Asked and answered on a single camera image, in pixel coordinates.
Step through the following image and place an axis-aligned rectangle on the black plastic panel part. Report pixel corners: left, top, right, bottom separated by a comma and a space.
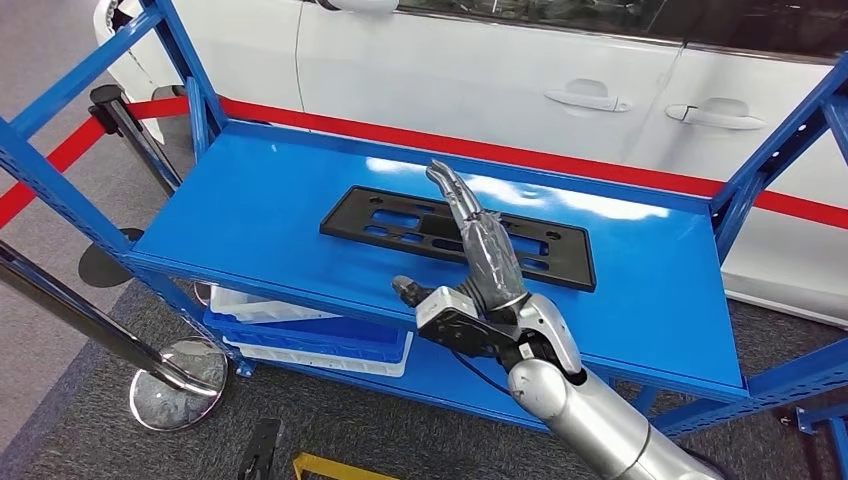
319, 186, 598, 293

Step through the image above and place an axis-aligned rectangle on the blue metal shelf rack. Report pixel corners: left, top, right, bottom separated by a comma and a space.
794, 402, 848, 480
0, 0, 848, 458

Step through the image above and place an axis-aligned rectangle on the red barrier belt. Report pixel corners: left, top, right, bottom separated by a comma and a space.
0, 115, 107, 230
125, 95, 848, 232

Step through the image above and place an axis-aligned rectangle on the white plastic bin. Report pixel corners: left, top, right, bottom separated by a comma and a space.
223, 331, 415, 379

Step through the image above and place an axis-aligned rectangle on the blue plastic bin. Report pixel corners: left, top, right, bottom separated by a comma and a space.
203, 309, 409, 364

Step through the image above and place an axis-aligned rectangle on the white car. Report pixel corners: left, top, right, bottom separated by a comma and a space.
92, 0, 848, 329

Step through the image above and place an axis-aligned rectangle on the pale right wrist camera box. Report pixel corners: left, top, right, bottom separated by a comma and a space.
415, 286, 482, 327

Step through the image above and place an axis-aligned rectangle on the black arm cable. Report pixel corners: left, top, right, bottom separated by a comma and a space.
450, 351, 511, 397

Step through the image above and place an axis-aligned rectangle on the chrome stanchion post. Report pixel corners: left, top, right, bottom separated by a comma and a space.
0, 240, 230, 433

